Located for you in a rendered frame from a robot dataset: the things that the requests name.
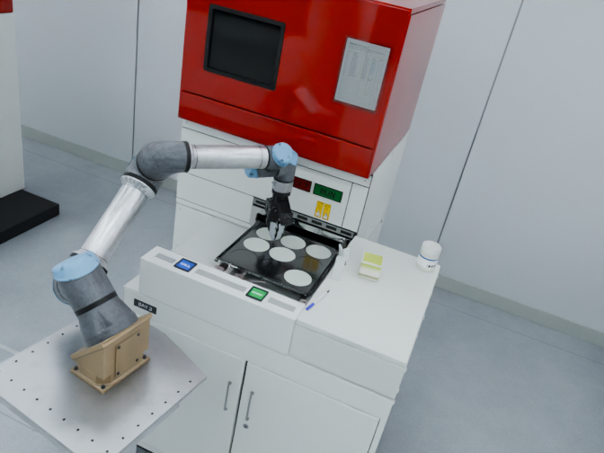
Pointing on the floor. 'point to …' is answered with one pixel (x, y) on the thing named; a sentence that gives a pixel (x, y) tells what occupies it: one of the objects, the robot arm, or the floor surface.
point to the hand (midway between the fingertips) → (274, 238)
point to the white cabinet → (258, 397)
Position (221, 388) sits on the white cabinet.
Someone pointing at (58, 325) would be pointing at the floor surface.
